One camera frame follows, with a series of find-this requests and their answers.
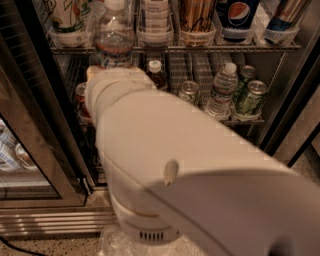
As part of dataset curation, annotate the clear water bottle top shelf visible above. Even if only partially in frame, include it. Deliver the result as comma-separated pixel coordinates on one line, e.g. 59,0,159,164
93,0,134,69

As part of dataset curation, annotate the white green soda can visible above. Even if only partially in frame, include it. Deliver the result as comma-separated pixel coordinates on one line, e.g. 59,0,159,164
177,80,200,105

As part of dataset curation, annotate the water bottle middle shelf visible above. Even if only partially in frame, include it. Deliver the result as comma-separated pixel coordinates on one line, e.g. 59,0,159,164
204,63,238,121

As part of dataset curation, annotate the gold can top shelf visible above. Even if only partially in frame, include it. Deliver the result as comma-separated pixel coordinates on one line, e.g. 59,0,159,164
179,0,216,33

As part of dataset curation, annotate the red Coca-Cola can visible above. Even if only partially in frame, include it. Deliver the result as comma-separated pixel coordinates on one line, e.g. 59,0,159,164
74,82,90,117

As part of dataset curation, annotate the brown tea bottle right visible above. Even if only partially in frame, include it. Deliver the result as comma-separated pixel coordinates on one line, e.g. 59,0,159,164
147,60,167,91

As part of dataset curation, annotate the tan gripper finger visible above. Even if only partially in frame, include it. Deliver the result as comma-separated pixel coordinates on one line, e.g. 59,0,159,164
86,65,102,80

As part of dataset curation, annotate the glass fridge door left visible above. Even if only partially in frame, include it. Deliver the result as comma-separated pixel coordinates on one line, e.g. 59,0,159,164
0,41,85,210

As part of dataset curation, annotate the blue Pepsi can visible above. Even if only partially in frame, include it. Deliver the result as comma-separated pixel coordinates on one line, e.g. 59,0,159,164
216,0,260,42

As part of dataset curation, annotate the white labelled bottle top shelf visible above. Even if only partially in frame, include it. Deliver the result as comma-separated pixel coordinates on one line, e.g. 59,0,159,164
140,0,169,33

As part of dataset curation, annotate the stainless steel fridge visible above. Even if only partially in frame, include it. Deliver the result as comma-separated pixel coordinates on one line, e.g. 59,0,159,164
1,0,320,247

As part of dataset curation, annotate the clear plastic bin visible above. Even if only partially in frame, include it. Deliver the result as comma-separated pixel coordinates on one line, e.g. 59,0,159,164
97,225,208,256

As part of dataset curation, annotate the silver blue can top shelf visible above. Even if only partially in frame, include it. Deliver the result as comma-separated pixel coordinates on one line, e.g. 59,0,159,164
264,0,311,45

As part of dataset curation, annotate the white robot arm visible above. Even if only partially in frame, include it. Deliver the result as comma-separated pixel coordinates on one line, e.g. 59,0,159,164
85,66,320,256

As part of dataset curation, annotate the black cable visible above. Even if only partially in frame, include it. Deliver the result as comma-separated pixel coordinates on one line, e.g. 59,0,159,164
0,235,48,256

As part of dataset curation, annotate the green can rear middle shelf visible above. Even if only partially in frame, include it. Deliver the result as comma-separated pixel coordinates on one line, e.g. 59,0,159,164
232,65,256,102

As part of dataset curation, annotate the green white can top shelf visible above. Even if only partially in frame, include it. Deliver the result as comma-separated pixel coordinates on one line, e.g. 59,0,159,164
42,0,90,34

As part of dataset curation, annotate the green can front middle shelf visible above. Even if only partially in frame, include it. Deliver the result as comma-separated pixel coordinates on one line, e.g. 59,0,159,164
235,80,268,116

